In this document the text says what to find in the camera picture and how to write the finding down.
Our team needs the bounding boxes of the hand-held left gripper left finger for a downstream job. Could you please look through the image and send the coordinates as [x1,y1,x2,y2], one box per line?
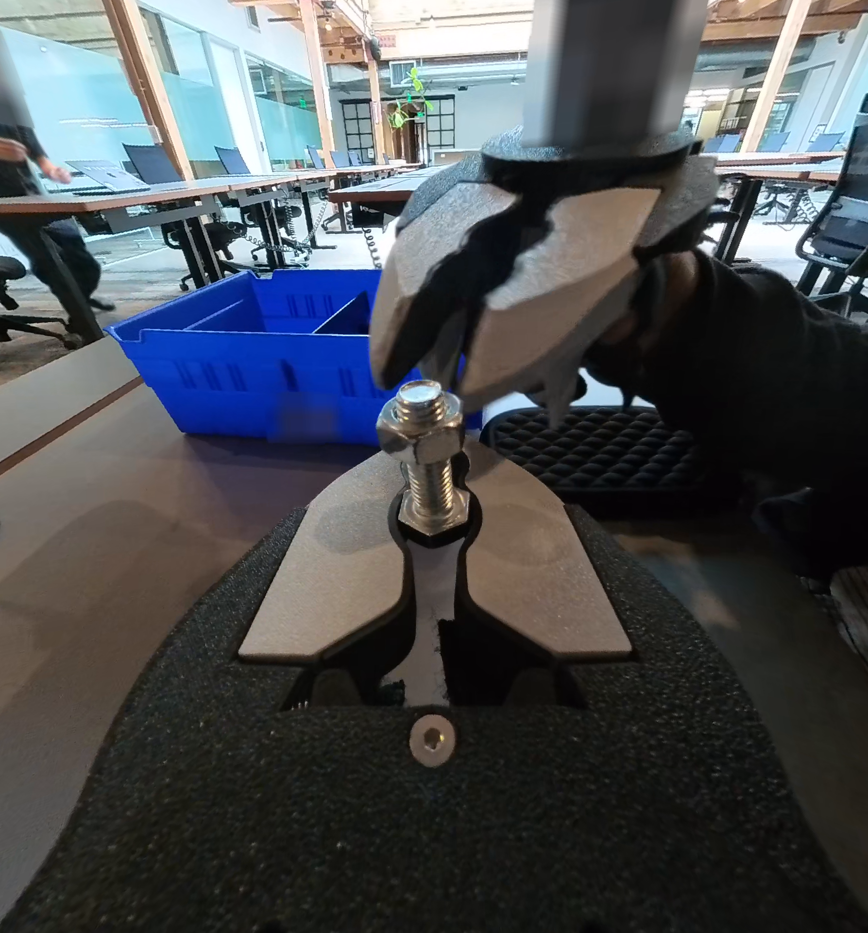
[238,448,416,664]

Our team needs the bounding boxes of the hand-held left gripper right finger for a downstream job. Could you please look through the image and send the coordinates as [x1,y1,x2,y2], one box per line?
[454,441,633,663]

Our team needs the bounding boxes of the wooden desk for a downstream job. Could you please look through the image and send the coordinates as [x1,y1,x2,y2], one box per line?
[0,175,296,344]
[714,149,846,263]
[328,171,435,230]

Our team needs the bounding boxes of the person's right forearm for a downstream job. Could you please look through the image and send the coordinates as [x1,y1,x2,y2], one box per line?
[587,251,868,577]

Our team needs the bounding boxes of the hanging green plant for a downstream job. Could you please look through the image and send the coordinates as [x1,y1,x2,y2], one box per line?
[389,67,435,132]

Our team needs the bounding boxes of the person's right hand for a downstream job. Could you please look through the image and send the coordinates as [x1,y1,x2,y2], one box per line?
[585,248,702,367]

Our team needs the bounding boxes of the blue divided plastic bin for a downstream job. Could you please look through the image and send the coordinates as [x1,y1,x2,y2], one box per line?
[104,268,482,446]

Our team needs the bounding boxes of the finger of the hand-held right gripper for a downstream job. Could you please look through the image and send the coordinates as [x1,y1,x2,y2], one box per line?
[368,182,522,398]
[461,187,662,429]

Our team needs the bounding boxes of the wooden pillar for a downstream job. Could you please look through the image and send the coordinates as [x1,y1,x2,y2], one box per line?
[102,0,194,179]

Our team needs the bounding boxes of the open grey laptop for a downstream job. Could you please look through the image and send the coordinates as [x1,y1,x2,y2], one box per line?
[66,159,151,196]

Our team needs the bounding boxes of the black textured pad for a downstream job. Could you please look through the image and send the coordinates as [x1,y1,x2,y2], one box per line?
[479,404,704,511]

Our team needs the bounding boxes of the steel hex nut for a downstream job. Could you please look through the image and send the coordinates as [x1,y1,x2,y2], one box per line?
[375,403,465,469]

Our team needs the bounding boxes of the steel hex bolt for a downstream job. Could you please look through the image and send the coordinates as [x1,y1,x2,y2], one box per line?
[375,379,475,544]

